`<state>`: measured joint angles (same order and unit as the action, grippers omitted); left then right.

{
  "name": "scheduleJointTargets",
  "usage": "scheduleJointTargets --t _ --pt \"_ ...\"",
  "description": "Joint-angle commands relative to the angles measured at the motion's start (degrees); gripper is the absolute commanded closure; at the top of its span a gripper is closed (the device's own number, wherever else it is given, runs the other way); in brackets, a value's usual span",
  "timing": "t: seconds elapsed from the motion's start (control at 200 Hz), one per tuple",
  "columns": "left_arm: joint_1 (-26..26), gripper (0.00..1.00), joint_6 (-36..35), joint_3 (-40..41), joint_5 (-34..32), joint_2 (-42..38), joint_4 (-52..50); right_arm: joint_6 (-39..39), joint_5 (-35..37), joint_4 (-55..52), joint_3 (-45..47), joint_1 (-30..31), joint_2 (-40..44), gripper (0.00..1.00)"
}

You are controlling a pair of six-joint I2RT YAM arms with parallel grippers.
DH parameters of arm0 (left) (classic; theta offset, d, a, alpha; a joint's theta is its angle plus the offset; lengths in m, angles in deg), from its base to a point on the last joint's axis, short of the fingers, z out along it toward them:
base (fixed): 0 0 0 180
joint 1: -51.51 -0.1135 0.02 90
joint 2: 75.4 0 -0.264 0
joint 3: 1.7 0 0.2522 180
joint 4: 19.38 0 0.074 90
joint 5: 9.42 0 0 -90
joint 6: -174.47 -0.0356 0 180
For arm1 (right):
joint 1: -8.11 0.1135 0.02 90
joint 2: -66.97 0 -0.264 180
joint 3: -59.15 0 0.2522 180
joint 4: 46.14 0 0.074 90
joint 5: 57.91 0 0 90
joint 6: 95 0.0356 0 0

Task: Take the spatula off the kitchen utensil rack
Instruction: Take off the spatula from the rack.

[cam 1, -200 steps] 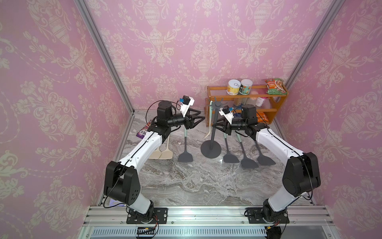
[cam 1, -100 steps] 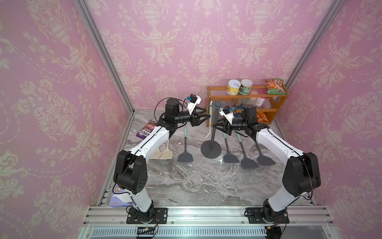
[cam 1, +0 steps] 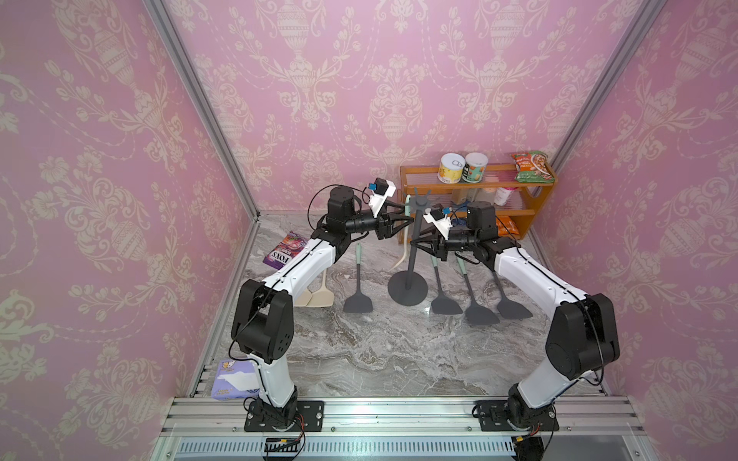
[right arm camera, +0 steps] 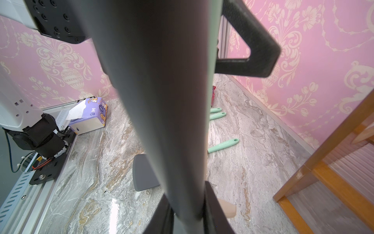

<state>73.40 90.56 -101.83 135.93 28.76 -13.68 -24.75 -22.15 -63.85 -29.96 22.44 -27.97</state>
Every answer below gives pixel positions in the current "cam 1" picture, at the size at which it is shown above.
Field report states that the white plastic bottle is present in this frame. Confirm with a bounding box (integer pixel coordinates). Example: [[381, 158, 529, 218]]
[[475, 175, 499, 203]]

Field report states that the aluminium front rail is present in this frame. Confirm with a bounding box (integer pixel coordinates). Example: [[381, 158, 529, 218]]
[[152, 396, 658, 460]]

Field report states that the yellow tin can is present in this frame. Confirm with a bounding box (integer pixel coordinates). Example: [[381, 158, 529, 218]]
[[437, 153, 466, 184]]

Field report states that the grey spatula mint handle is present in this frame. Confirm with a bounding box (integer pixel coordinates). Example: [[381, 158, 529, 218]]
[[457, 257, 500, 327], [343, 243, 374, 314], [492, 271, 532, 320], [430, 257, 462, 315]]

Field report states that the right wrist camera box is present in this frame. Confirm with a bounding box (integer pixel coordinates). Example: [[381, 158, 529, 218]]
[[423, 204, 453, 239]]

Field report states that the white pink bottle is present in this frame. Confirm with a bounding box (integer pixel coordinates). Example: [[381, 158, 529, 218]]
[[494, 187, 515, 207]]

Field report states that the green tin can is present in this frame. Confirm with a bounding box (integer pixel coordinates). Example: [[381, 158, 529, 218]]
[[462, 152, 488, 184]]

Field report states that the red green snack packet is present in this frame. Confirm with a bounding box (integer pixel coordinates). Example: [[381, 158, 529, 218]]
[[511, 151, 555, 184]]

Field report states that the purple tissue packet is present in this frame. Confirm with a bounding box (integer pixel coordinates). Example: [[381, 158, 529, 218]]
[[211, 359, 261, 401]]

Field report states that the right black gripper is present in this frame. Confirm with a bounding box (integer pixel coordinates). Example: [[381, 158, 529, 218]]
[[412, 227, 482, 264]]

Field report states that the cream ladle mint handle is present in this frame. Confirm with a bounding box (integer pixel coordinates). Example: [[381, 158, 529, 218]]
[[389, 194, 411, 271]]

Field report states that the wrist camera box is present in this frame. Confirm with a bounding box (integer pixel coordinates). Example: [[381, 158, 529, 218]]
[[423, 204, 453, 239], [368, 178, 397, 217]]

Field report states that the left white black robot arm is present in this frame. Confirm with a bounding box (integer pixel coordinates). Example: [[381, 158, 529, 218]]
[[231, 178, 411, 430]]

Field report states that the purple candy bag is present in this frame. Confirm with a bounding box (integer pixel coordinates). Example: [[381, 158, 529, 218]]
[[263, 230, 308, 270]]

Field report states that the orange snack packet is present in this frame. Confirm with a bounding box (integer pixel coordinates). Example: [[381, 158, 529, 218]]
[[496, 216, 521, 238]]

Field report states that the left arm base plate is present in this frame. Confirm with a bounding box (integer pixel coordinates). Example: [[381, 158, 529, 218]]
[[243, 400, 325, 432]]

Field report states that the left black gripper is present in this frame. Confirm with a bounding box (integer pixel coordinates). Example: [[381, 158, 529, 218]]
[[342, 202, 413, 242]]

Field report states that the cream spatula mint handle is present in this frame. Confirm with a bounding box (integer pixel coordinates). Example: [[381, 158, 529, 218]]
[[293, 287, 312, 307], [307, 271, 334, 308]]

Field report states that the grey utensil rack stand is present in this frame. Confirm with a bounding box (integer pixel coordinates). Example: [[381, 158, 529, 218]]
[[387, 194, 430, 307]]

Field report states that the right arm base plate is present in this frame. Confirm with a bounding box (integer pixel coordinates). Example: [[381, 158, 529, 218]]
[[471, 399, 559, 433]]

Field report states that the wooden orange shelf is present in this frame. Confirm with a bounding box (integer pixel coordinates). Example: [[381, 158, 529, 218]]
[[397, 163, 558, 237]]

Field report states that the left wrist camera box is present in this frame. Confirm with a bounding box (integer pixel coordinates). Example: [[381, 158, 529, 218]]
[[368, 178, 397, 217]]

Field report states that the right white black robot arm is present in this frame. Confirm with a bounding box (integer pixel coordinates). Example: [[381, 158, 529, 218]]
[[411, 202, 621, 430]]

